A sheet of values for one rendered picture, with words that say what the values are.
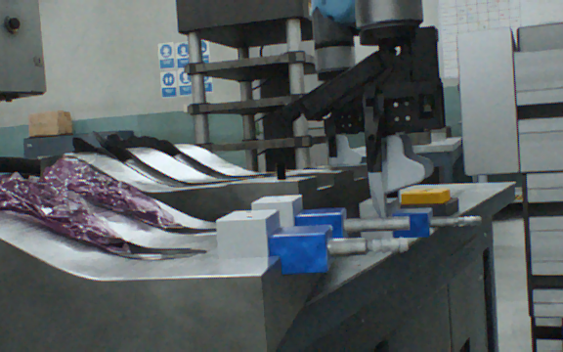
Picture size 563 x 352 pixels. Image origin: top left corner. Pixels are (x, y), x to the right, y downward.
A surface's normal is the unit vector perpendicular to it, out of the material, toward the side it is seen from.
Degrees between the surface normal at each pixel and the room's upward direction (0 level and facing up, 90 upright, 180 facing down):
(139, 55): 90
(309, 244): 90
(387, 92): 90
